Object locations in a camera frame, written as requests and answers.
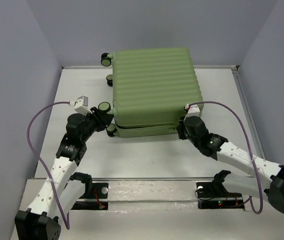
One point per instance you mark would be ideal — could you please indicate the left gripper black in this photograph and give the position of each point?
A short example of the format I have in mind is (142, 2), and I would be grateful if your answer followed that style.
(103, 119)

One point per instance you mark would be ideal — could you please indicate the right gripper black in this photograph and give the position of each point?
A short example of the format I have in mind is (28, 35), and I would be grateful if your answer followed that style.
(180, 127)

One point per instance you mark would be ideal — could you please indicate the green suitcase with blue lining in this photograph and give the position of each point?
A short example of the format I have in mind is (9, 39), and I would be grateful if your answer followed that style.
(151, 87)

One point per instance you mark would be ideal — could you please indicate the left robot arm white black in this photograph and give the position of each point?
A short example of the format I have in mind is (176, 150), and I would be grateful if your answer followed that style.
(64, 185)

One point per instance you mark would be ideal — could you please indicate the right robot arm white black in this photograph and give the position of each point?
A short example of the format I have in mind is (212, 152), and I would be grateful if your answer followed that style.
(265, 179)

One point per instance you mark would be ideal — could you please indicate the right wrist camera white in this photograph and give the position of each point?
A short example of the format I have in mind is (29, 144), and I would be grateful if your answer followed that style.
(192, 110)

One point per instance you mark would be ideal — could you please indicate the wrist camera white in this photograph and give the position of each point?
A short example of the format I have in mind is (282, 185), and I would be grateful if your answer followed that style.
(81, 105)
(192, 110)

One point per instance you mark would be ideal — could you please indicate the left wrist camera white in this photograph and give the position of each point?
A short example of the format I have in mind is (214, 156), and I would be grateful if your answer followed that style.
(81, 105)

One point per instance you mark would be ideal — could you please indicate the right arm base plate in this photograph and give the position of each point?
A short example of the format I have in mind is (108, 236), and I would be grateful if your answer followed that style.
(213, 197)

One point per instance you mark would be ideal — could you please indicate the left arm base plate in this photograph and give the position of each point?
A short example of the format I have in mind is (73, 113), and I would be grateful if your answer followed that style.
(96, 200)

